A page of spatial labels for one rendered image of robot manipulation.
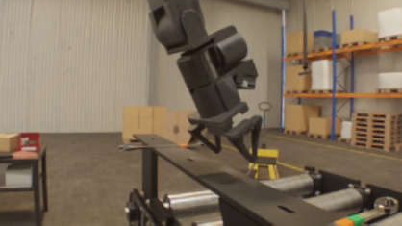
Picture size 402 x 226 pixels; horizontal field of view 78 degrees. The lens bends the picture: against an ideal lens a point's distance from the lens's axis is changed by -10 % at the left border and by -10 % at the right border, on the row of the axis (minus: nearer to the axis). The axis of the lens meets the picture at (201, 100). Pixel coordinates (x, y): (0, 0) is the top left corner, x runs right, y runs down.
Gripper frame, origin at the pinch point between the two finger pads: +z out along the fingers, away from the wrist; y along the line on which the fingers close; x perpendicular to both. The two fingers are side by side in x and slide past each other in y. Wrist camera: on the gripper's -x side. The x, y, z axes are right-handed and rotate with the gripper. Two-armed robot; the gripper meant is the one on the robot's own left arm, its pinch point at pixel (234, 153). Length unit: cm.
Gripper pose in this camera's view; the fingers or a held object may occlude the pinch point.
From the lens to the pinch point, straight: 52.0
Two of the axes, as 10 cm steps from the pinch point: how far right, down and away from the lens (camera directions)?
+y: -5.7, -0.2, 8.2
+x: -7.2, 4.9, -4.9
